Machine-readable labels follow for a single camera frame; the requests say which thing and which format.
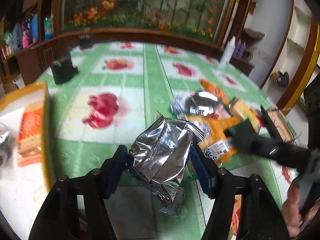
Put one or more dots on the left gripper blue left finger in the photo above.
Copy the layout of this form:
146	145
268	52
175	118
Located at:
112	169

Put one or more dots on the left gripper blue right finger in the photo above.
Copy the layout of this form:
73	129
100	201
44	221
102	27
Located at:
207	172

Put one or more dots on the large silver foil snack bag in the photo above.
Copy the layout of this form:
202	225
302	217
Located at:
158	158

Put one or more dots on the right hand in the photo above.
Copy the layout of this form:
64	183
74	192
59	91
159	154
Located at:
290	211

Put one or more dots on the green cracker packet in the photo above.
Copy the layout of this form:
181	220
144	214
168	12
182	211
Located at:
238	108

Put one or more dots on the orange biscuit pack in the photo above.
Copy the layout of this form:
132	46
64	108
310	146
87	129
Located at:
217	144

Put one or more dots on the eyeglasses in black case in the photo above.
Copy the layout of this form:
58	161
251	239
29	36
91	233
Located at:
276	125

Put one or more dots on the small silver foil bag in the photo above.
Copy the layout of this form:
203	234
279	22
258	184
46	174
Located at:
201	103

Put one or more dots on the orange snack sachet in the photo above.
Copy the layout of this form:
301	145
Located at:
213	89

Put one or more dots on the white spray bottle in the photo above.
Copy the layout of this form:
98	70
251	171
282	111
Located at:
228	52

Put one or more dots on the green floral tablecloth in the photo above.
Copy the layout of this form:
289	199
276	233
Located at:
147	77

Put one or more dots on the orange cracker packet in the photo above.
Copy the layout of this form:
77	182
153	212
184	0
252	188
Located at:
29	145

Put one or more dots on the purple bottle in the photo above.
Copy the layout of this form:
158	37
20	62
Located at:
239	49

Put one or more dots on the dark snack clear bag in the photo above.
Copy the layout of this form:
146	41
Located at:
8	145

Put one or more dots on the black cylindrical container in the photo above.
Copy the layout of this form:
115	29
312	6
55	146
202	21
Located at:
63	69

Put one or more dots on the small black container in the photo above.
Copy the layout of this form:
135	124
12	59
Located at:
85	42

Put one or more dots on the flower painting glass panel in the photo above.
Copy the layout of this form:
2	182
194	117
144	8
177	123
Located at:
199	19

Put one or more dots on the pink bottle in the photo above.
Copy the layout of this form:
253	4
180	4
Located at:
26	39

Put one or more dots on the blue bottle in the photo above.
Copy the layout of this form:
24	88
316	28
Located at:
34	28

